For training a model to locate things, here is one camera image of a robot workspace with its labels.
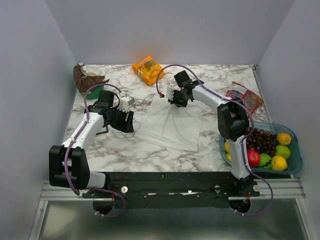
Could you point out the white camisole garment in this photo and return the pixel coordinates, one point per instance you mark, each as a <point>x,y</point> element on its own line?
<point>169,126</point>

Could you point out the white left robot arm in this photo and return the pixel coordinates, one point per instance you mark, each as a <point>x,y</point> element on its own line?
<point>68,164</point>

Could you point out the red candy bag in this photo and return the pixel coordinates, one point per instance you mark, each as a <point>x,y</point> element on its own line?
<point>251,100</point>

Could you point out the crumpled brown paper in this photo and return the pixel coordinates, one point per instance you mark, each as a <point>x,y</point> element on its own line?
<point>85,80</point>

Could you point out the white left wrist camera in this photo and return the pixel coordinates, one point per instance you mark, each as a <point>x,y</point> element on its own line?
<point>125,102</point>

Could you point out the yellow lemon left lower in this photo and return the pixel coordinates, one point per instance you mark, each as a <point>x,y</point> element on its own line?
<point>229,157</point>

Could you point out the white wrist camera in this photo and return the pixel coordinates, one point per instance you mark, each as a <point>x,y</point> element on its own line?
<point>125,102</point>
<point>168,93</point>

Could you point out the green bowl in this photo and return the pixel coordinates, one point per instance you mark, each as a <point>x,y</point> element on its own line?
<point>93,94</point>

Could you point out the yellow lemon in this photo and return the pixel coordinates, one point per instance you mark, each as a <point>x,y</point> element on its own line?
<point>284,138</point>
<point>226,147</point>
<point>229,157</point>
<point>278,163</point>

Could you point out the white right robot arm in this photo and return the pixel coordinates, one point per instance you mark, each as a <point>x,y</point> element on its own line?
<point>232,118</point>

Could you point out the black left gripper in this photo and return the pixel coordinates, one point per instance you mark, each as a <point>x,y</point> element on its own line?
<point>126,126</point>

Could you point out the green lime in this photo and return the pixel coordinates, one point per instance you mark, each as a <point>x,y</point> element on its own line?
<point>283,151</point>

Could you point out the dark purple grape bunch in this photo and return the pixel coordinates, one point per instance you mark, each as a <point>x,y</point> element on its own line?
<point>262,141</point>

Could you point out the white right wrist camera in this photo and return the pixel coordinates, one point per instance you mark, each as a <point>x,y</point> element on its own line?
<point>168,93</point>

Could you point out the yellow lemon bottom right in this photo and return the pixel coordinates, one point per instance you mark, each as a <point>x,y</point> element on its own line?
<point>278,163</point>

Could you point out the aluminium frame rail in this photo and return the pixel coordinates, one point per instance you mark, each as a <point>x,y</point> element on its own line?
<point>285,188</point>

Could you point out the orange snack bag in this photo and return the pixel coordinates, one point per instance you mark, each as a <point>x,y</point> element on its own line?
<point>148,70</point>

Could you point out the yellow lemon top right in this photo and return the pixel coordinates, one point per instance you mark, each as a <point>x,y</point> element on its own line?
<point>284,138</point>

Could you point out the green apple with squiggle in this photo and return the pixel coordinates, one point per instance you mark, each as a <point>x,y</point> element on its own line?
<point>265,161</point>

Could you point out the teal plastic fruit basket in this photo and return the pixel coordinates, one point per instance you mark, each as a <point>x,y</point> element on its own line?
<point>294,162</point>

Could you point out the red apple front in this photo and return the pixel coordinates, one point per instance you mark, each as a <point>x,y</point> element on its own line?
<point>253,158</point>

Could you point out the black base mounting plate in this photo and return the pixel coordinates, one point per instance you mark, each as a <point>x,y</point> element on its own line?
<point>170,190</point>

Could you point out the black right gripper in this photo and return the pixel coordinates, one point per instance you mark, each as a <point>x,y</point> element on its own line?
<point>184,104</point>

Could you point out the yellow lemon left upper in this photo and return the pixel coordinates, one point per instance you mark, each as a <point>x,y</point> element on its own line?
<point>226,147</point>

